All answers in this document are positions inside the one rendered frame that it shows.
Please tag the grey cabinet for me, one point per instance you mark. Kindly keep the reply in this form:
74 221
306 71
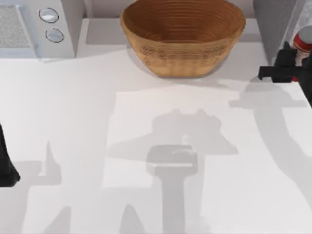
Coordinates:
273 26

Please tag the brown woven basket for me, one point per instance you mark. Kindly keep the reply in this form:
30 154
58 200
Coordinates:
182 51

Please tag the pale microwave oven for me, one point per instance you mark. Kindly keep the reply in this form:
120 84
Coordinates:
69 26

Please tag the small round microwave knob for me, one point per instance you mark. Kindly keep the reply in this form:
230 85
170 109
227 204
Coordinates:
54 35

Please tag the large round microwave knob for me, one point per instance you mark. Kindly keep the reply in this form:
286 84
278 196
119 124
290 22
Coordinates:
48 15

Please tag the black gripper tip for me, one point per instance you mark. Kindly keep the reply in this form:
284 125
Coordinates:
7 168

